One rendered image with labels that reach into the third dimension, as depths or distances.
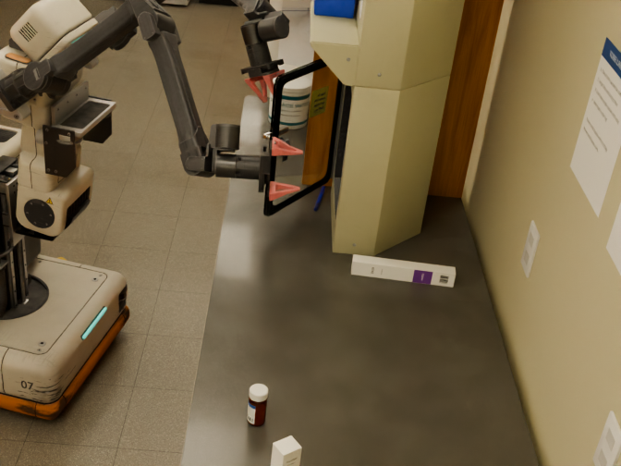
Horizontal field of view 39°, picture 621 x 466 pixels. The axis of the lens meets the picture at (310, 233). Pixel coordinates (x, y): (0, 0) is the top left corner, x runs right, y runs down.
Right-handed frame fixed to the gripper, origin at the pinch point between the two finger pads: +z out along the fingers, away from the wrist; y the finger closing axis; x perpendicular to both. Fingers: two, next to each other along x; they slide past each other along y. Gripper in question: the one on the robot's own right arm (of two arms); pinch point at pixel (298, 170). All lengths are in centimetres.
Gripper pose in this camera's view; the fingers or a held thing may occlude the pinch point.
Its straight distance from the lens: 212.1
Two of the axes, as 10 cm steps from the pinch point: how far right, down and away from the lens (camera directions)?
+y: 0.8, -8.6, -5.0
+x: -0.1, -5.0, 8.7
